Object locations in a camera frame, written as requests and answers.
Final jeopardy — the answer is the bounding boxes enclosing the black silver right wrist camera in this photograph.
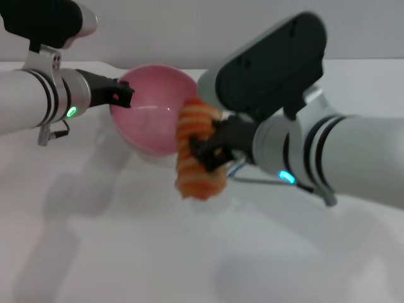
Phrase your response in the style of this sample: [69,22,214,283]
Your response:
[196,11,333,123]

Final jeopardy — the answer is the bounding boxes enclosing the oblong golden bread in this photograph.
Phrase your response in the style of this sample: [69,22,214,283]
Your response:
[174,97,228,202]

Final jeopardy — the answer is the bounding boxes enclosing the pink plastic bowl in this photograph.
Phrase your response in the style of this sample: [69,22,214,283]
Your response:
[109,63,199,158]

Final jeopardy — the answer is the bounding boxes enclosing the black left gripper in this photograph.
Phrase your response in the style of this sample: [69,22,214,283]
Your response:
[77,69,136,109]

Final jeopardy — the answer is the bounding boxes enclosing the right arm cable with connector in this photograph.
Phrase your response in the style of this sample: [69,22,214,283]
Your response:
[226,157,337,207]

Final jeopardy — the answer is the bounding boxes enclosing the arm cable with connector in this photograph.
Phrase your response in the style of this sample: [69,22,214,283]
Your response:
[226,157,337,207]
[37,119,71,147]

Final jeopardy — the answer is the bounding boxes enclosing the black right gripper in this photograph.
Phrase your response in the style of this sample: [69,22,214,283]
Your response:
[188,114,259,174]

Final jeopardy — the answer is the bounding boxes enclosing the left arm cable with connector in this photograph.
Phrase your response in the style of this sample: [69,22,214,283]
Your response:
[37,119,71,147]

